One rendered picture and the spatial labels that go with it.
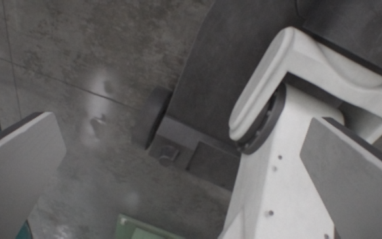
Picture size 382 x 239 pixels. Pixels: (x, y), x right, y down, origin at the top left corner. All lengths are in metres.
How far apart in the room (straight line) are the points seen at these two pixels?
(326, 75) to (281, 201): 0.17
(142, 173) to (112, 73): 0.45
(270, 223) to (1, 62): 1.04
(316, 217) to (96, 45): 0.72
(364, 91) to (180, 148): 0.39
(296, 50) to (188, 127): 0.33
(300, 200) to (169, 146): 0.34
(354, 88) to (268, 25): 0.21
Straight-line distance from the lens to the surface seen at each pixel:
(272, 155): 0.31
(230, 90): 0.50
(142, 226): 1.27
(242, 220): 0.32
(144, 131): 0.58
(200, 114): 0.54
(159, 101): 0.58
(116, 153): 0.98
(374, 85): 0.36
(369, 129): 0.41
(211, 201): 1.01
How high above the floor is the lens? 0.63
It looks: 58 degrees down
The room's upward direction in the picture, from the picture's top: 158 degrees counter-clockwise
